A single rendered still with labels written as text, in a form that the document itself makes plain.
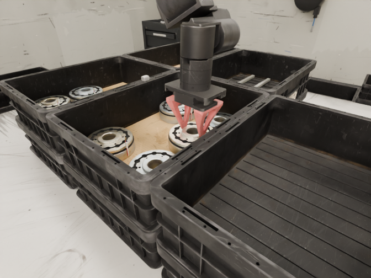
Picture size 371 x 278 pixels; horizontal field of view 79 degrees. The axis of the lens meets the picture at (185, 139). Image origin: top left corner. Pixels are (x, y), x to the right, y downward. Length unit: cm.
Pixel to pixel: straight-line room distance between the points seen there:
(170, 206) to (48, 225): 39
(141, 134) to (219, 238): 39
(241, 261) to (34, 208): 53
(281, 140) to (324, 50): 319
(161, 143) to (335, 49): 336
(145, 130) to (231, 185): 27
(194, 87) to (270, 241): 27
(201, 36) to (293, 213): 32
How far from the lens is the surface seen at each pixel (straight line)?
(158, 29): 228
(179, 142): 44
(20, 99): 64
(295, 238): 40
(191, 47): 39
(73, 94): 80
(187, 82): 40
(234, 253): 24
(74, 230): 58
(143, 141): 55
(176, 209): 26
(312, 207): 45
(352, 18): 367
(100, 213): 56
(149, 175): 30
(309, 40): 377
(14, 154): 89
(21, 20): 369
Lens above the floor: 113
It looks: 33 degrees down
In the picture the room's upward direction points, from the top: straight up
